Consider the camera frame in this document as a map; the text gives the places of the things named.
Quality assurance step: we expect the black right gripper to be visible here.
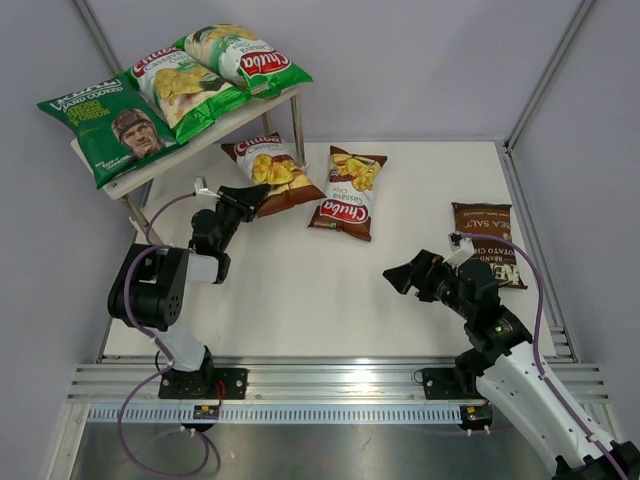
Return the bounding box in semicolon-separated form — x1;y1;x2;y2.
383;248;474;320

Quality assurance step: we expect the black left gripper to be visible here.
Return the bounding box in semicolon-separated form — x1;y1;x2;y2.
213;183;269;252

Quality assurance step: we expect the brown Chuba barbecue chips bag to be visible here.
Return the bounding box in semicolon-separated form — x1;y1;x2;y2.
221;132;325;217

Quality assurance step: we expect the green Chuba chips bag small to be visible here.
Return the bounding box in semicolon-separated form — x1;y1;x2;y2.
127;46;251;145

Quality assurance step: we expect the green Chuba chips bag large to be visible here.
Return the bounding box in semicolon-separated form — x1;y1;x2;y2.
174;24;313;99

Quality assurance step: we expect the green Real hand cooked bag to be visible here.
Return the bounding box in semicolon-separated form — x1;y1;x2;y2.
37;73;179;189

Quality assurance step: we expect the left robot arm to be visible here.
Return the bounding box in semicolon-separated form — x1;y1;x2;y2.
107;185;269;398

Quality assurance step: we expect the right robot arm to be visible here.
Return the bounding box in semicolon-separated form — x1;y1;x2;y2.
383;250;639;479

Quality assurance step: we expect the white two-tier wooden shelf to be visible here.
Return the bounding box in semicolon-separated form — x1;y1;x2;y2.
101;84;308;229

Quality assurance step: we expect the brown Kettle sea salt bag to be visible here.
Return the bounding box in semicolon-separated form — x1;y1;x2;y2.
452;202;527;290

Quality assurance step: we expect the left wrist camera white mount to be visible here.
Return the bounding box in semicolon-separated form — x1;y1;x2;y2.
194;176;218;198

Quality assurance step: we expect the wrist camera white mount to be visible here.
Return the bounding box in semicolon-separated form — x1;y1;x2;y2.
194;176;218;198
444;232;475;268

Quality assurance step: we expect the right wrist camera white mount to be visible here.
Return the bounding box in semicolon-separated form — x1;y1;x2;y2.
444;232;475;268

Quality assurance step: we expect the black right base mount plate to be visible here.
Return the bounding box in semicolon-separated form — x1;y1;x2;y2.
419;367;483;400

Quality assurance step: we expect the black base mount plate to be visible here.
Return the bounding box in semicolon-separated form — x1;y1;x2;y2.
158;367;249;400
419;367;483;400

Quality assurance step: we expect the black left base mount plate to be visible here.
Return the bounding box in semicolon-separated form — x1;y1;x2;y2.
158;367;249;400

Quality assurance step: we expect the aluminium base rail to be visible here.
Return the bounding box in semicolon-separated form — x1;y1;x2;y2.
67;355;609;404

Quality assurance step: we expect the left aluminium frame post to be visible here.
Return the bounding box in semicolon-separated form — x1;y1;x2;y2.
71;0;133;86

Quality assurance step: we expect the aluminium frame post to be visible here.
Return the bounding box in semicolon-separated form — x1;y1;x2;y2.
71;0;133;86
503;0;599;154

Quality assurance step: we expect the white slotted cable duct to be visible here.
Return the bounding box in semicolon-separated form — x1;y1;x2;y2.
88;403;462;425

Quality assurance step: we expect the right aluminium frame post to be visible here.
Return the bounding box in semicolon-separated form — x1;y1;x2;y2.
503;0;599;154

